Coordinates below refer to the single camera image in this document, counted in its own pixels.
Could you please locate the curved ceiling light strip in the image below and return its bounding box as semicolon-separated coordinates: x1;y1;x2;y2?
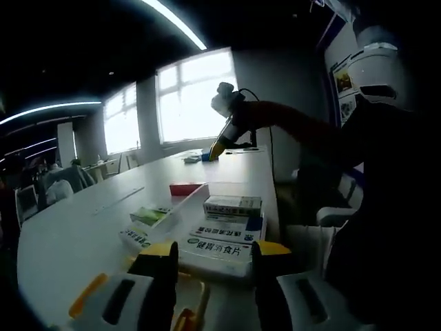
0;101;103;126

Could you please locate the blue white medicine box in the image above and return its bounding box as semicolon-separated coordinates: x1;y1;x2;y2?
189;215;269;245

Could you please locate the white medicine box dark stripe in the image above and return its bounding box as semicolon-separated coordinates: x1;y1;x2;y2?
202;194;263;219

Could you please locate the white plastic bag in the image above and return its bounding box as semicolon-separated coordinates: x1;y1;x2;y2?
46;179;74;204

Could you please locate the white office chair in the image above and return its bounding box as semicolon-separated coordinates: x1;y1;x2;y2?
316;205;358;228
15;184;39;222

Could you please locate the window with blinds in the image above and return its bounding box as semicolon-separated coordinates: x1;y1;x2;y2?
102;81;139;155

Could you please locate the red medicine box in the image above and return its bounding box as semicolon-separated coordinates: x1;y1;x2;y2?
169;182;209;197

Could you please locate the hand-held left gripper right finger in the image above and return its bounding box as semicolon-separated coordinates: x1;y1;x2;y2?
250;240;377;331

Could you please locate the chair with grey jacket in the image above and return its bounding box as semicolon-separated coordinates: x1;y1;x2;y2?
43;164;96;205

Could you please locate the green white medicine box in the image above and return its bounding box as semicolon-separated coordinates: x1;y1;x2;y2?
130;206;173;228

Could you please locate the white worn chest device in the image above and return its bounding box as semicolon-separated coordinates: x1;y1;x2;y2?
350;26;402;99

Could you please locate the clear lid with yellow clips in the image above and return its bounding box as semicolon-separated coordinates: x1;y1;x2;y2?
68;254;212;331

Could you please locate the large bright window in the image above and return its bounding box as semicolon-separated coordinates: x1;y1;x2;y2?
156;47;239;143

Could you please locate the person's black shirt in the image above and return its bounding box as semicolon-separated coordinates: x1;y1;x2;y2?
296;98;441;331

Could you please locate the straight ceiling light strip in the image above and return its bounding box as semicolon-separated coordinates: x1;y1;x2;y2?
141;0;208;50

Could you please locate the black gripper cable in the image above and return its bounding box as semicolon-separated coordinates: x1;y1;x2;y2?
239;88;276;180

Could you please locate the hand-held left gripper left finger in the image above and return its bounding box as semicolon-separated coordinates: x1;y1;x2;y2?
81;240;180;331

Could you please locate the clear plastic storage box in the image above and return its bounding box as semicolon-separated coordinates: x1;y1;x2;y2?
147;181;276;281

